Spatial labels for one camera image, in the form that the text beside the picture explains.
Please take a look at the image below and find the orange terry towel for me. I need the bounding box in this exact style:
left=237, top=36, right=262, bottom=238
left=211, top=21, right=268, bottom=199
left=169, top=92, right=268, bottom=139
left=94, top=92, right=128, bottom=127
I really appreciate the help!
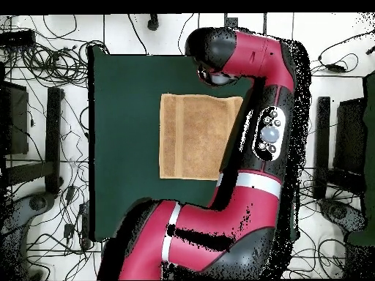
left=158, top=93, right=244, bottom=181

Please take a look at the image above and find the dark green table cloth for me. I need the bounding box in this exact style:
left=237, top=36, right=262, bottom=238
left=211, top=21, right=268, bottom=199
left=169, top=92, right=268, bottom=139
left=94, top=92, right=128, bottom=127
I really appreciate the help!
left=87, top=45, right=301, bottom=242

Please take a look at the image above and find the narrow black power strip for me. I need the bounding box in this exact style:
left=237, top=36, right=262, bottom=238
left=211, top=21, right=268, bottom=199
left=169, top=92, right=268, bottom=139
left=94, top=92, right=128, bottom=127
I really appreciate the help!
left=79, top=201, right=92, bottom=251

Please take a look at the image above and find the black upright bar stand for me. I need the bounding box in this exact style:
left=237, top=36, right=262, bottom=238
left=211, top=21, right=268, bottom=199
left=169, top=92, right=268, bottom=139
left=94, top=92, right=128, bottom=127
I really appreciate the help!
left=313, top=96, right=331, bottom=200
left=44, top=86, right=64, bottom=195

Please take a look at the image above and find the small black floor object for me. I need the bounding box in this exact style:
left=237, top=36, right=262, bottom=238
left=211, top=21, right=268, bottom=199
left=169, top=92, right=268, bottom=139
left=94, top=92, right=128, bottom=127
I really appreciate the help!
left=146, top=13, right=160, bottom=31

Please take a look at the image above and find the grey office chair base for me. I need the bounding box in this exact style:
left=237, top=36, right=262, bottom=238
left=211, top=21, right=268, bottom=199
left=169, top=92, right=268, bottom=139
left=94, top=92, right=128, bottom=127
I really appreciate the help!
left=317, top=198, right=367, bottom=235
left=0, top=191, right=58, bottom=280

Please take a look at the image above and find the black cross beam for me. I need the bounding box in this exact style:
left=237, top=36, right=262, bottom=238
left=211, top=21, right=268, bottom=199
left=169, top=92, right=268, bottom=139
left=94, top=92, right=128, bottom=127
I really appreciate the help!
left=4, top=160, right=56, bottom=185

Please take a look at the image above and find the black box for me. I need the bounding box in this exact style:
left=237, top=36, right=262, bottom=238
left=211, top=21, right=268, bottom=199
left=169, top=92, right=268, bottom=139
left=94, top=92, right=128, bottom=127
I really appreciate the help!
left=333, top=97, right=368, bottom=176
left=0, top=80, right=29, bottom=155

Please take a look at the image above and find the dark green curtain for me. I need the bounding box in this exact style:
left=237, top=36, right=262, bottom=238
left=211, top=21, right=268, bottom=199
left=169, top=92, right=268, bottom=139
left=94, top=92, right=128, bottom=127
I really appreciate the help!
left=348, top=70, right=375, bottom=247

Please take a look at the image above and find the long black power strip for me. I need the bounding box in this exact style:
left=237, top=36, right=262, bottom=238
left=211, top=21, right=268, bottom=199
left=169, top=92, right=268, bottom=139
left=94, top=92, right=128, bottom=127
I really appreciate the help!
left=0, top=29, right=37, bottom=48

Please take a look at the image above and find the thin black floor cable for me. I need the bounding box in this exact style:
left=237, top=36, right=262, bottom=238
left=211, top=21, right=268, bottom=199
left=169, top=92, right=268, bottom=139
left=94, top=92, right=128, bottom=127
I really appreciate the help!
left=177, top=13, right=195, bottom=56
left=127, top=13, right=148, bottom=56

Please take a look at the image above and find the grey square floor frame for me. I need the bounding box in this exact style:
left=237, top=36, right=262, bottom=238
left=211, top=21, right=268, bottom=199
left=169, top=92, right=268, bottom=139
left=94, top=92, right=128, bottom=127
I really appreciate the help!
left=223, top=12, right=268, bottom=35

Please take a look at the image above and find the tangle of black cables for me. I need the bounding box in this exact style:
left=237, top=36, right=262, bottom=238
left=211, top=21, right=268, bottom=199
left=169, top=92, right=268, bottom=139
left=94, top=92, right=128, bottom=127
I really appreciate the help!
left=5, top=14, right=111, bottom=89

